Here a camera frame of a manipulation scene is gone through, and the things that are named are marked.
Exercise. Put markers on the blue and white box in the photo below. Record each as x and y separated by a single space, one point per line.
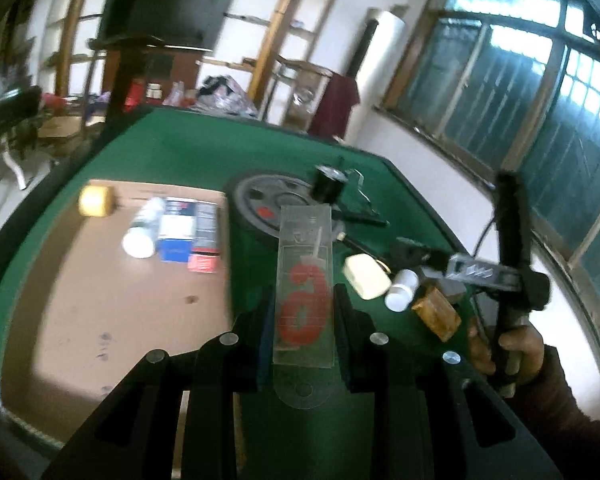
176 232

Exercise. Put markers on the glass jar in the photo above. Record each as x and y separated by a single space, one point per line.
302 101

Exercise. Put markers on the pile of plastic bags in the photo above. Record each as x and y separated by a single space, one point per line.
225 96

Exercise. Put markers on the person's right forearm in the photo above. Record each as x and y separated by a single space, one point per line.
565 420

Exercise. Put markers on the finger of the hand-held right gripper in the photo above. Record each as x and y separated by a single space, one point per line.
411 247
434 266

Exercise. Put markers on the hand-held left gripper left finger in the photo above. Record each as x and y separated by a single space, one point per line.
267 345

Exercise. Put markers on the small white bottle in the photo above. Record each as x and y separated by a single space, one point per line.
401 290

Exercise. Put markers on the cream white block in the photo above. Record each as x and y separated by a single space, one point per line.
366 275

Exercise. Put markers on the maroon cloth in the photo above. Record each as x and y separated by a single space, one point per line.
334 105

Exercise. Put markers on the dark box with red end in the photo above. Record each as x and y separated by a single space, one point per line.
206 235

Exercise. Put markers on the person's right hand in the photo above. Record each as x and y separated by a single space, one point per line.
522 345

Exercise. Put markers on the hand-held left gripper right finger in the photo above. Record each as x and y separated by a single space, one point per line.
343 345

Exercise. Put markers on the wooden wall shelf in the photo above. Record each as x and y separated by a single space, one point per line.
275 25

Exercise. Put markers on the dark wooden television stand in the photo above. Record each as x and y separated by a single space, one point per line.
130 75

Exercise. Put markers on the yellow tape roll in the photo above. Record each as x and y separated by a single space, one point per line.
96 201

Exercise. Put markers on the tall white bottle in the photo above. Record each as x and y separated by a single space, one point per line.
142 232

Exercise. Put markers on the brown cardboard sheet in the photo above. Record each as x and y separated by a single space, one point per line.
130 290

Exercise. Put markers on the clear plastic package red print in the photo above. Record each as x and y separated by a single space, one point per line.
305 310

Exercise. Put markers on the wooden framed window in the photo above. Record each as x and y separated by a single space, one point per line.
530 85

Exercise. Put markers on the brown packet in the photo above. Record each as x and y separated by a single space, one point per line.
436 313

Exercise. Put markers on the grey weight plate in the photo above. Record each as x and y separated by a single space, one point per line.
267 205

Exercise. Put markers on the black flat television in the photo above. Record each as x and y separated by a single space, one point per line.
165 12

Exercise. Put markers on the black pen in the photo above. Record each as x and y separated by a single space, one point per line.
360 247

